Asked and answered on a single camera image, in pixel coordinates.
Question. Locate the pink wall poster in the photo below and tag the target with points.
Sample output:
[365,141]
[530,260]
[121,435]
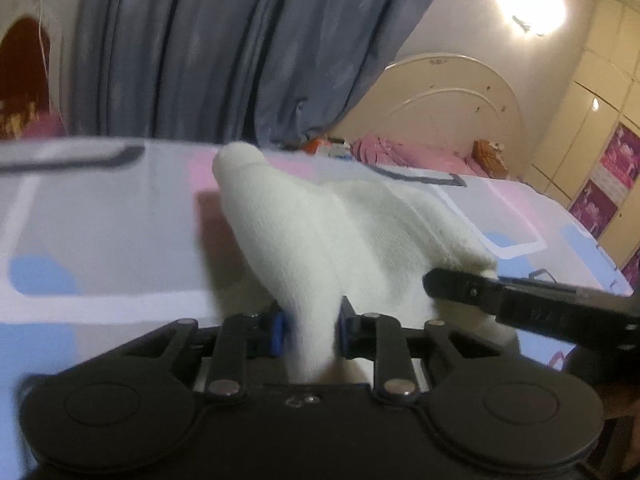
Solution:
[609,180]

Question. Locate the cream arched headboard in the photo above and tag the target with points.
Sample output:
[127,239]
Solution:
[450,105]

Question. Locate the orange and white clutter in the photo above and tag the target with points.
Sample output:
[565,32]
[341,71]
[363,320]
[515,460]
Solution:
[325,147]

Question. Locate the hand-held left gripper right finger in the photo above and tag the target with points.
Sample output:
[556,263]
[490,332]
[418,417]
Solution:
[343,331]

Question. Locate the brown bag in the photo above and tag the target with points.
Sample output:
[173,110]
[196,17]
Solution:
[489,156]

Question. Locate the cream wardrobe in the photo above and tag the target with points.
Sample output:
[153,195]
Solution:
[590,110]

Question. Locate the pink pillows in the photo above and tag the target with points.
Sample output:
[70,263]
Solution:
[410,152]

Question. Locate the small white fleece garment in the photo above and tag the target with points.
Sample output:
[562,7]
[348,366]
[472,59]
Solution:
[310,240]

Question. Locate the red scalloped headboard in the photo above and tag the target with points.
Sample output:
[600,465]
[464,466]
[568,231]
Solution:
[22,65]

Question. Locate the blue-grey curtain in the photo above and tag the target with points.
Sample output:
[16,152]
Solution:
[215,45]

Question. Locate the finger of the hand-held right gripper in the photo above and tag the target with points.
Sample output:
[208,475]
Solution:
[460,290]

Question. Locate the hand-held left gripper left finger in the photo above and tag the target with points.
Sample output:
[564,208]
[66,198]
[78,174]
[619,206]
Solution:
[278,333]

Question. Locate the black and floral cloth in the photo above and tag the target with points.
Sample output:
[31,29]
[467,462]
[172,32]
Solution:
[14,116]

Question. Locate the pink pillow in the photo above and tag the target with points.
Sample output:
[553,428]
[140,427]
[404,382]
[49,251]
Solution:
[42,126]

